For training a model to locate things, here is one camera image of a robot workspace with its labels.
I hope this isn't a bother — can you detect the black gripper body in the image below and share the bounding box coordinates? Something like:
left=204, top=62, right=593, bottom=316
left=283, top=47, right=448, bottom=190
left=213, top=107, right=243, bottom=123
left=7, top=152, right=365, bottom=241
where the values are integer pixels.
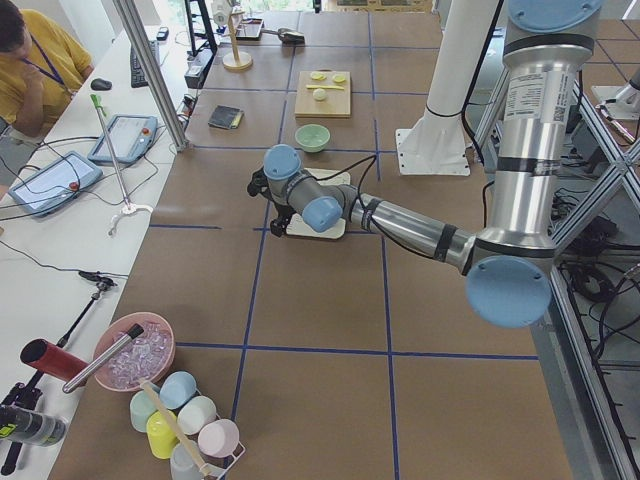
left=247, top=169, right=295, bottom=223

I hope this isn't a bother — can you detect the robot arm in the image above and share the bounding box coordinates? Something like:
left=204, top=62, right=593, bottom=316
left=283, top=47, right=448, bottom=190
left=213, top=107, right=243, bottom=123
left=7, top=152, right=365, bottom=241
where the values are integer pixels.
left=247, top=1, right=602, bottom=328

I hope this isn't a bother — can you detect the green ceramic bowl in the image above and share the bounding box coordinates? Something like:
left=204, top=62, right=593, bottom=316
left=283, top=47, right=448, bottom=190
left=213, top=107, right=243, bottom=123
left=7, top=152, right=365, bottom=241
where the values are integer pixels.
left=294, top=124, right=331, bottom=153

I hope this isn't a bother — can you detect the pink bowl of ice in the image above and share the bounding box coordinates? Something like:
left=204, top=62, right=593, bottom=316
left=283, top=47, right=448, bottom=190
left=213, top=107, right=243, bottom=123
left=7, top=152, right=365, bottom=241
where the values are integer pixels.
left=94, top=312, right=176, bottom=392

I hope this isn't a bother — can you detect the cream bear tray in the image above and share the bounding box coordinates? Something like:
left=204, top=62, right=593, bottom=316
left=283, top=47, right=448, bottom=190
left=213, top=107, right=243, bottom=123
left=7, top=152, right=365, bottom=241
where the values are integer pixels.
left=285, top=168, right=351, bottom=240

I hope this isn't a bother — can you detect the grey yellow folded cloth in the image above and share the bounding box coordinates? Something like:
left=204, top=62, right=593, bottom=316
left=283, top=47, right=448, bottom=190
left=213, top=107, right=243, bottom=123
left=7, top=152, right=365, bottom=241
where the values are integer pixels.
left=208, top=105, right=244, bottom=130

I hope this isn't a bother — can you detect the wooden cutting board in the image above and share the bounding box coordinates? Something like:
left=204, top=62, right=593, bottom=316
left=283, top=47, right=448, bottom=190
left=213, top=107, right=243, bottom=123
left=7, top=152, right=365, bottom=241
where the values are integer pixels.
left=294, top=70, right=351, bottom=118

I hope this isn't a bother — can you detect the yellow plastic knife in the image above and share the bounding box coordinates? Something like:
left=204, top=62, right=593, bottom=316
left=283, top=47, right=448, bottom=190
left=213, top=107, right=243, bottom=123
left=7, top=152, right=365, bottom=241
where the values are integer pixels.
left=305, top=84, right=345, bottom=91

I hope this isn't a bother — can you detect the reacher grabber stick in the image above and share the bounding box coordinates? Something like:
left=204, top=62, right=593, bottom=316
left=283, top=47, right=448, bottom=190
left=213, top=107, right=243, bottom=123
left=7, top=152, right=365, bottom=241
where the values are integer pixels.
left=90, top=94, right=154, bottom=237

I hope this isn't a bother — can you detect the wooden mug tree stand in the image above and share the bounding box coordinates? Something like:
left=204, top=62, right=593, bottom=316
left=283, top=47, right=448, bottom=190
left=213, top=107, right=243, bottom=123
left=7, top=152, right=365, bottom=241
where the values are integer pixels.
left=221, top=1, right=253, bottom=72

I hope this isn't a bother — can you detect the far teach pendant tablet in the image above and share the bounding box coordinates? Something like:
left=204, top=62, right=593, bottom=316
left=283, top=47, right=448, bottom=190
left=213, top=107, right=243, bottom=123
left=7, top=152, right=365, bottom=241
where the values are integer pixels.
left=106, top=114, right=158, bottom=165

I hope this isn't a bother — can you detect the teach pendant tablet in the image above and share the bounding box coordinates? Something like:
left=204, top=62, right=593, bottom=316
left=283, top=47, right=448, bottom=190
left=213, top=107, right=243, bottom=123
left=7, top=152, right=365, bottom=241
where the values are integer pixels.
left=8, top=151, right=103, bottom=216
left=106, top=114, right=158, bottom=165

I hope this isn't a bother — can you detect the steel tube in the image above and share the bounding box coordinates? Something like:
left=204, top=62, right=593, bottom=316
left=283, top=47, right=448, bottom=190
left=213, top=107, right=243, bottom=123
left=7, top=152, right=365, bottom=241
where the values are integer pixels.
left=62, top=323, right=144, bottom=394

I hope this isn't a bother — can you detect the silver metal scoop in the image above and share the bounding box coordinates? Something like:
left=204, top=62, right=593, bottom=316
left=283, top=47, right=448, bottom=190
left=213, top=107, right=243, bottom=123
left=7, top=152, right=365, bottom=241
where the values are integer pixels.
left=261, top=27, right=305, bottom=45

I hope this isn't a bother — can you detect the black tray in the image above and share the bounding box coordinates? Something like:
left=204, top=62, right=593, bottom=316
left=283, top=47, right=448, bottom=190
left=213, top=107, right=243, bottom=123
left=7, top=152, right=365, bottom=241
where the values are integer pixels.
left=236, top=18, right=264, bottom=41

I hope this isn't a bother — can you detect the black keyboard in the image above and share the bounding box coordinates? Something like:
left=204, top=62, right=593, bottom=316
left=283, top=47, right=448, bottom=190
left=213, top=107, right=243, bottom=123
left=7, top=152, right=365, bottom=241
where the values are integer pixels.
left=129, top=40, right=160, bottom=89

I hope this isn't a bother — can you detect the near teach pendant tablet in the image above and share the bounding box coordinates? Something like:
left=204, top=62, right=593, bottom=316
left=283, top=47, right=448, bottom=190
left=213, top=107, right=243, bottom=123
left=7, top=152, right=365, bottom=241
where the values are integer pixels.
left=8, top=151, right=103, bottom=216

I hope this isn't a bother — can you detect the cup rack with cups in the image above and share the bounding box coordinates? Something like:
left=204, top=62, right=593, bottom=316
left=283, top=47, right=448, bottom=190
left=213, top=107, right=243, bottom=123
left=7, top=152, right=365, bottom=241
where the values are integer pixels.
left=130, top=371, right=246, bottom=479

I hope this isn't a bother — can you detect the computer mouse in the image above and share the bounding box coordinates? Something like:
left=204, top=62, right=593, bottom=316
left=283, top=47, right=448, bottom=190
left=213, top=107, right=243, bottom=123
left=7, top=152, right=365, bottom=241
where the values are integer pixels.
left=90, top=78, right=112, bottom=91

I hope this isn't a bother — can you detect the person in yellow shirt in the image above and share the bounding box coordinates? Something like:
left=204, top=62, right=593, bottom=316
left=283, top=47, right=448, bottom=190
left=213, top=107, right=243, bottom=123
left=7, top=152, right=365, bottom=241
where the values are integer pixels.
left=1, top=1, right=94, bottom=138

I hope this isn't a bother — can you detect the aluminium frame post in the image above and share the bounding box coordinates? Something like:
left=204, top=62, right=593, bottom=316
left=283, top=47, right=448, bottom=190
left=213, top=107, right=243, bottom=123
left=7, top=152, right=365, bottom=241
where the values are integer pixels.
left=113, top=0, right=189, bottom=152

